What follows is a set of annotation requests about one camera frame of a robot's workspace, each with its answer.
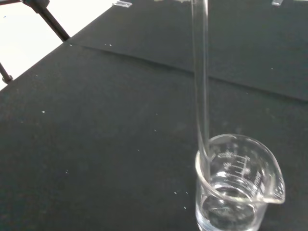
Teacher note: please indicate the black bench cloth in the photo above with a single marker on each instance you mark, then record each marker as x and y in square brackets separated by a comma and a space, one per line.
[96, 132]

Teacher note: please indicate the clear glass beaker with water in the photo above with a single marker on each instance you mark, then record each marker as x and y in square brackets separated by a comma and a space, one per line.
[240, 192]

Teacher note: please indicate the clear tape strip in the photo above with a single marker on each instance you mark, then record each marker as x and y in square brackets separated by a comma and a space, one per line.
[122, 4]

